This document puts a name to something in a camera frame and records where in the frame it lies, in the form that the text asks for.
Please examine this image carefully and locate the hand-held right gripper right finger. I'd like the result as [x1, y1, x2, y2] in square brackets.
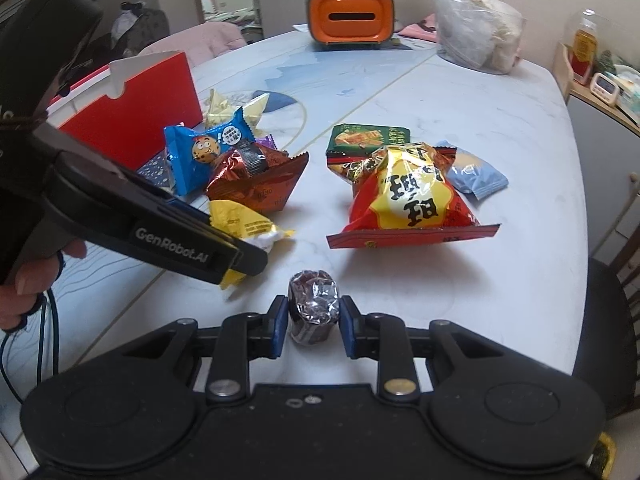
[339, 296, 506, 402]

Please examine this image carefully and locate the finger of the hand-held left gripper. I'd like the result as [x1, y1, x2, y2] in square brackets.
[132, 172, 217, 235]
[220, 239, 271, 286]

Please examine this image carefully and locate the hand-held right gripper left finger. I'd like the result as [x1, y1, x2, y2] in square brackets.
[120, 296, 290, 402]

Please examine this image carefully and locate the yellow snack packet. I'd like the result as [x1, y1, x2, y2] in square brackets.
[207, 199, 297, 292]

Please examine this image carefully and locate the silver foil snack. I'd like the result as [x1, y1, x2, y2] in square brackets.
[287, 270, 342, 347]

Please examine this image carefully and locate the red cardboard box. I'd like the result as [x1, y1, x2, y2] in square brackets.
[46, 50, 206, 188]

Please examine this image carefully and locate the green cracker packet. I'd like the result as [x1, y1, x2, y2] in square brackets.
[325, 123, 412, 161]

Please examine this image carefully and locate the person's left hand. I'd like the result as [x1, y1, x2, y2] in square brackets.
[0, 240, 87, 332]

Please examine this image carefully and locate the blue cookie packet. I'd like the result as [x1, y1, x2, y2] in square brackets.
[164, 107, 259, 197]

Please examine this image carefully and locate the brown red foil snack bag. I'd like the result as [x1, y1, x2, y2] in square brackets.
[204, 144, 311, 214]

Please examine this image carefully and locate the dark foil wrapped snack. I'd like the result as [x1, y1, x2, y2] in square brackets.
[234, 141, 272, 179]

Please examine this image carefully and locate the cream gold printed packet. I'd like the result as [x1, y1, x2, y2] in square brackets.
[201, 88, 272, 133]

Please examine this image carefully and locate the purple candy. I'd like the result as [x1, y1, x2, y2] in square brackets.
[254, 132, 289, 155]

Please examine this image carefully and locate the red patterned snack packet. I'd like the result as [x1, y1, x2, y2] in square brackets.
[326, 152, 388, 197]

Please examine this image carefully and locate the large red yellow chips bag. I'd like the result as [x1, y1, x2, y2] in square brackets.
[326, 142, 502, 251]

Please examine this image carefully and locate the pink jacket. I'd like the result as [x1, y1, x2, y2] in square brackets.
[137, 21, 247, 68]

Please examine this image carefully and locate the dark backpack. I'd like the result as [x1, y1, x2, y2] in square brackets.
[110, 1, 171, 53]

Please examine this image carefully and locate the light blue snack packet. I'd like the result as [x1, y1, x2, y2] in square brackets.
[444, 140, 510, 202]

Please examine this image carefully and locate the orange tissue box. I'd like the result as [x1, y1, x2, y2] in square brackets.
[305, 0, 399, 52]

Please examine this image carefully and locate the wooden chair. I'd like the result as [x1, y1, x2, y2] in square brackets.
[572, 220, 640, 422]

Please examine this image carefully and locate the pink flat packet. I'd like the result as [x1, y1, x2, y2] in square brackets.
[396, 14, 441, 41]

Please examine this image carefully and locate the wooden side cabinet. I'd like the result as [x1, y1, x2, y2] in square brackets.
[551, 40, 640, 266]

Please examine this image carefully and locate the clear plastic bag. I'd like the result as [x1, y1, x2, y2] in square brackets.
[431, 0, 527, 77]

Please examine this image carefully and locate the white kitchen timer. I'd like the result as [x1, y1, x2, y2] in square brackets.
[590, 72, 624, 107]

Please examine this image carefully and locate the bottle with orange label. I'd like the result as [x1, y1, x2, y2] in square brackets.
[570, 16, 598, 86]

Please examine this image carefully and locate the dark gripper cable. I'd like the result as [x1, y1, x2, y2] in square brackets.
[0, 252, 66, 403]

